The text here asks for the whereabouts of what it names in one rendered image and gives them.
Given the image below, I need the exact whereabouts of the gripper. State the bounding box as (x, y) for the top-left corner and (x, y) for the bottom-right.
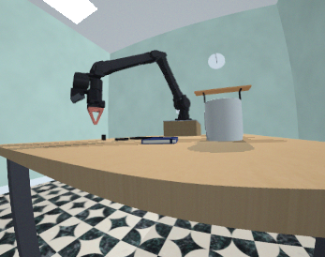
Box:
(87, 89), (105, 125)

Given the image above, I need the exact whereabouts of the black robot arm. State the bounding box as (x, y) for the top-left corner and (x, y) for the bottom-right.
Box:
(70, 50), (192, 120)

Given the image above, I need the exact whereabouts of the dark blue flat rectangular pad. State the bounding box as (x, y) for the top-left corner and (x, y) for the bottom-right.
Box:
(141, 137), (178, 144)

